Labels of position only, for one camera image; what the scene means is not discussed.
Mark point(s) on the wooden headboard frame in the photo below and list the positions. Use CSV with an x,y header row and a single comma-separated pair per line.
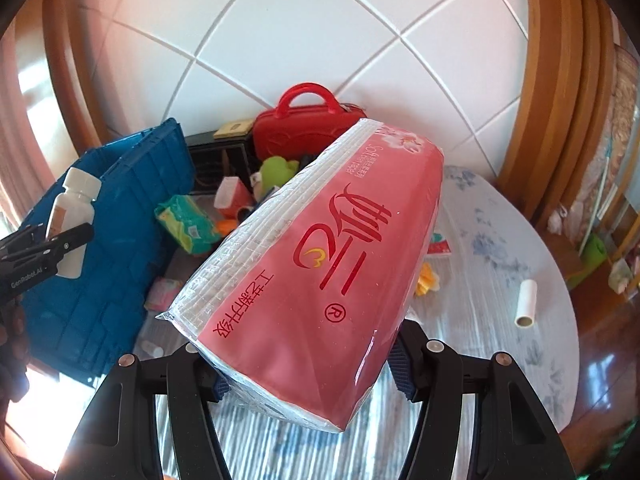
x,y
550,110
75,60

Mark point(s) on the black box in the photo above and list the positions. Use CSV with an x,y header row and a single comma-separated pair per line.
x,y
210,155

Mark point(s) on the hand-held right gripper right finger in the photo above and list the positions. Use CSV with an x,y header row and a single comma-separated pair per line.
x,y
402,375

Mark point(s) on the pink curtain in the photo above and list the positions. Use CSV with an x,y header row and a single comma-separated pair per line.
x,y
25,135

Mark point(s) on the small beige box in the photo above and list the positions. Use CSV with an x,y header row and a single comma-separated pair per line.
x,y
232,128

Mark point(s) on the person's left hand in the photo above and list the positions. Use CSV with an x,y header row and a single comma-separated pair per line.
x,y
10,335

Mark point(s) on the small yellow white plush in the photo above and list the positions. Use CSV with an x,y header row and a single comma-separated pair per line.
x,y
427,280

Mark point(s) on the red green small packet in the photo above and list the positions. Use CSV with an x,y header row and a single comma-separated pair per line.
x,y
440,247

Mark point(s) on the patterned fabric panel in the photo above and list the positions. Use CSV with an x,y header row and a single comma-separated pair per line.
x,y
622,150

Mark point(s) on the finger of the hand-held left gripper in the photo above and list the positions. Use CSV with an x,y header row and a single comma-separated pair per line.
x,y
22,240
70,237

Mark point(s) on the green plush toy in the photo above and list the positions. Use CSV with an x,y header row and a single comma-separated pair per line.
x,y
277,170

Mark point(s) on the large pink tissue package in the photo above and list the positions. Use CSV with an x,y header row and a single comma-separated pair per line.
x,y
320,270

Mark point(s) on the pink box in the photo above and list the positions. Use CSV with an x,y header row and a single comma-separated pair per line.
x,y
232,195

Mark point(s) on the white medicine bottle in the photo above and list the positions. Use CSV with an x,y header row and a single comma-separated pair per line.
x,y
75,200

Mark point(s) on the orange object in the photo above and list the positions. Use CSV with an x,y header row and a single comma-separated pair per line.
x,y
227,225

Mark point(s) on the red carry case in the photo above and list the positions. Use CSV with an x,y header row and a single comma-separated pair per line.
x,y
295,135

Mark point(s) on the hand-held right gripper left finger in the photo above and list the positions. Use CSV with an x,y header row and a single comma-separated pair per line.
x,y
220,390

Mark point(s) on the small white bottle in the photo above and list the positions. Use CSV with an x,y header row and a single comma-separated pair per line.
x,y
150,348

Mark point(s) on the blue plastic crate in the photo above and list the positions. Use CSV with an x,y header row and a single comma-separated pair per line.
x,y
125,240

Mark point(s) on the green object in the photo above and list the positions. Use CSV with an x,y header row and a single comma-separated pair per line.
x,y
595,255

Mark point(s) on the green wipes pack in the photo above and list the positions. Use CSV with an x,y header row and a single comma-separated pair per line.
x,y
185,220

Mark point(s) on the white paper roll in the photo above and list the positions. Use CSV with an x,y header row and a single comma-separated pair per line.
x,y
527,302

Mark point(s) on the white crumpled tissue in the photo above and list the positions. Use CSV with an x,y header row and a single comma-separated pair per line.
x,y
556,220

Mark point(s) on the small pink tissue pack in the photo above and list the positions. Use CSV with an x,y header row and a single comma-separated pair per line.
x,y
165,294

